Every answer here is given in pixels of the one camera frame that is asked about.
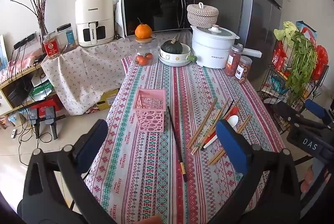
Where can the red spoon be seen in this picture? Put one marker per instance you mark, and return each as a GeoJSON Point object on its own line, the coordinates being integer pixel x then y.
{"type": "Point", "coordinates": [235, 110]}

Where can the white spoon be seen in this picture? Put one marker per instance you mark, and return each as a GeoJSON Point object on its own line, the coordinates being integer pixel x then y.
{"type": "Point", "coordinates": [233, 120]}

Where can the glass vase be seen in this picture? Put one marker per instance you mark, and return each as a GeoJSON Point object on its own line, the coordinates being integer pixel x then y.
{"type": "Point", "coordinates": [43, 30]}

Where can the wooden shelf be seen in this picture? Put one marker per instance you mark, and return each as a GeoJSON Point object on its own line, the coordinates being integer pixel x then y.
{"type": "Point", "coordinates": [15, 78]}

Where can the black power strip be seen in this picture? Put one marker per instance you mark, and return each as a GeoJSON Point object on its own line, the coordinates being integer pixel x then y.
{"type": "Point", "coordinates": [23, 41]}

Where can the leafy green vegetable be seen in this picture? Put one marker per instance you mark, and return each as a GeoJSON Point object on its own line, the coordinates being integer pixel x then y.
{"type": "Point", "coordinates": [302, 62]}

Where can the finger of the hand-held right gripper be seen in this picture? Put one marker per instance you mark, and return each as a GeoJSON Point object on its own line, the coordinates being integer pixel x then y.
{"type": "Point", "coordinates": [314, 107]}
{"type": "Point", "coordinates": [287, 113]}

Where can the red snack packet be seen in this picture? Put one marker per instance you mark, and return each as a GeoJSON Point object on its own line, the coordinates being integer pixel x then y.
{"type": "Point", "coordinates": [280, 56]}
{"type": "Point", "coordinates": [322, 59]}

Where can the clear jar with blue label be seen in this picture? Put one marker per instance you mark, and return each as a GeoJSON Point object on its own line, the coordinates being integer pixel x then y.
{"type": "Point", "coordinates": [67, 38]}

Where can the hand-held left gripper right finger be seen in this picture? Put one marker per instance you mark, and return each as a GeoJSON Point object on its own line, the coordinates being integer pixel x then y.
{"type": "Point", "coordinates": [232, 147]}

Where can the white air fryer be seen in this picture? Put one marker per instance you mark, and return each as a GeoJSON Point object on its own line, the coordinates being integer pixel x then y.
{"type": "Point", "coordinates": [91, 9]}

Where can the black microwave oven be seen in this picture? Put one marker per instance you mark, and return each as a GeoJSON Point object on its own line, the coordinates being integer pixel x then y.
{"type": "Point", "coordinates": [156, 12]}

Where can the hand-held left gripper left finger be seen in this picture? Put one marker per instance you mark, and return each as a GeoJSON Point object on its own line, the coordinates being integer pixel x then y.
{"type": "Point", "coordinates": [91, 145]}

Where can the dark green pumpkin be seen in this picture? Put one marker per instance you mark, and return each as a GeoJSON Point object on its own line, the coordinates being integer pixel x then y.
{"type": "Point", "coordinates": [172, 47]}

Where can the napa cabbage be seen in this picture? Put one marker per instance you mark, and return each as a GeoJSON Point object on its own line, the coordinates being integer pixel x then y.
{"type": "Point", "coordinates": [285, 30]}

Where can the jar of dried fruit slices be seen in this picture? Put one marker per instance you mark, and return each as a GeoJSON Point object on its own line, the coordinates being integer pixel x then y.
{"type": "Point", "coordinates": [244, 70]}

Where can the small green fruit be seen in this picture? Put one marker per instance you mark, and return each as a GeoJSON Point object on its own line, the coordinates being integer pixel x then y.
{"type": "Point", "coordinates": [192, 58]}

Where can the woven lidded basket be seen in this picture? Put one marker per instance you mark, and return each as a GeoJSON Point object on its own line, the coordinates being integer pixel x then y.
{"type": "Point", "coordinates": [202, 16]}

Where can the small floral print cloth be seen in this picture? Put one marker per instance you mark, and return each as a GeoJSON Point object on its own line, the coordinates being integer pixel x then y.
{"type": "Point", "coordinates": [86, 75]}

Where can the striped patterned tablecloth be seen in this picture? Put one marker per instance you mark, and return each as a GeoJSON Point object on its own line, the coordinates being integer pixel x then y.
{"type": "Point", "coordinates": [146, 174]}

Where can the teal snack packet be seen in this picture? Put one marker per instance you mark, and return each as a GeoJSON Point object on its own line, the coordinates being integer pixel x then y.
{"type": "Point", "coordinates": [279, 83]}

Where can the pink plastic basket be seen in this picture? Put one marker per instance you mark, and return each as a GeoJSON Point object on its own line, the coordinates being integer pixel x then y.
{"type": "Point", "coordinates": [150, 119]}

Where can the blue white carton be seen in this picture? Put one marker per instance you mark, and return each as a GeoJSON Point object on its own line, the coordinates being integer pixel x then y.
{"type": "Point", "coordinates": [308, 28]}

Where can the red label jar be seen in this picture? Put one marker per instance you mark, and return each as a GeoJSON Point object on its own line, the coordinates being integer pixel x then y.
{"type": "Point", "coordinates": [52, 47]}

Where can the green plastic bag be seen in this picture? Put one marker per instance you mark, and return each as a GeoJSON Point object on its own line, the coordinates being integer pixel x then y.
{"type": "Point", "coordinates": [41, 89]}

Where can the pile of wooden chopsticks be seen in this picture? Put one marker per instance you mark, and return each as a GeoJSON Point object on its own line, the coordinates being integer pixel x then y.
{"type": "Point", "coordinates": [201, 122]}

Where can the white flower print bowl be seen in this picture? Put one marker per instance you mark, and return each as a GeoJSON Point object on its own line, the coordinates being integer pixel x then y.
{"type": "Point", "coordinates": [172, 59]}

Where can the orange fruit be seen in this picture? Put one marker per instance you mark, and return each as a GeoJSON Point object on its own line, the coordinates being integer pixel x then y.
{"type": "Point", "coordinates": [143, 30]}

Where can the jar of red berries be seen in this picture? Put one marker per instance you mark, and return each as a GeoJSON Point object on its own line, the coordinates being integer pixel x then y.
{"type": "Point", "coordinates": [230, 62]}

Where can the glass jar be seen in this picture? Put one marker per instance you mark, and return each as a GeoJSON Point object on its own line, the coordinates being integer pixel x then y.
{"type": "Point", "coordinates": [142, 49]}

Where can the small red tomato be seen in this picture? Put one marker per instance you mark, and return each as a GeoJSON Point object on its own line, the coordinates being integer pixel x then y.
{"type": "Point", "coordinates": [141, 60]}
{"type": "Point", "coordinates": [148, 56]}

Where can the yellow cardboard box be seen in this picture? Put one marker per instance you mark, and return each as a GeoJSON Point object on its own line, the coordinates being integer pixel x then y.
{"type": "Point", "coordinates": [107, 100]}

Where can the black chopstick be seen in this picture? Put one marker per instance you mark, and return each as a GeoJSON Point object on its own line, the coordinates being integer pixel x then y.
{"type": "Point", "coordinates": [227, 109]}
{"type": "Point", "coordinates": [175, 135]}

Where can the red stool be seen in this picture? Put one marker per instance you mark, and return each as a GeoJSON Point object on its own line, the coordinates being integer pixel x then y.
{"type": "Point", "coordinates": [44, 109]}

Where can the white electric pot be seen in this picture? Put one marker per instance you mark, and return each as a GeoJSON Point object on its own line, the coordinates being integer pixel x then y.
{"type": "Point", "coordinates": [211, 51]}

